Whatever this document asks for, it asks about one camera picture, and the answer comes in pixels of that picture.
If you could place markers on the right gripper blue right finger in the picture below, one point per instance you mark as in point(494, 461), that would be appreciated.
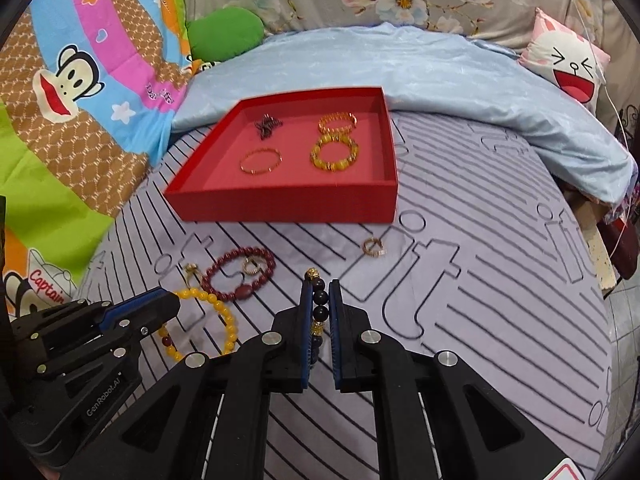
point(335, 303)

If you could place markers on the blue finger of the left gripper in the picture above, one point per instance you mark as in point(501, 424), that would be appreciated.
point(143, 310)
point(127, 332)

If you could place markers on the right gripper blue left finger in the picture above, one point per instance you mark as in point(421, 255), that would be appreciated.
point(305, 335)

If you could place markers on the thin gold bangle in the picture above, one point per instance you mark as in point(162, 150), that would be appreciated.
point(260, 161)

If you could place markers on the gold woven cuff bangle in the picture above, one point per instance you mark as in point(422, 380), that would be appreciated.
point(337, 124)

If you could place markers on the red cardboard tray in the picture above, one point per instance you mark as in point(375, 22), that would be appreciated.
point(322, 178)

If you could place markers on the grey striped bed sheet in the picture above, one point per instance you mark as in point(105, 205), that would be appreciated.
point(485, 258)

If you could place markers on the light blue quilt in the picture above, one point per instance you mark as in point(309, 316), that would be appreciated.
point(427, 72)

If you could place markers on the cartoon monkey colourful blanket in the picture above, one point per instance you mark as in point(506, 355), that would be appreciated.
point(89, 89)

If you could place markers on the green plush pillow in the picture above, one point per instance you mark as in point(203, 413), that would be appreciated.
point(225, 33)

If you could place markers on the dark red chair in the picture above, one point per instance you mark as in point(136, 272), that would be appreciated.
point(620, 236)

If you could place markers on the pink cartoon face cushion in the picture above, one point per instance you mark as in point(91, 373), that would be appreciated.
point(568, 60)

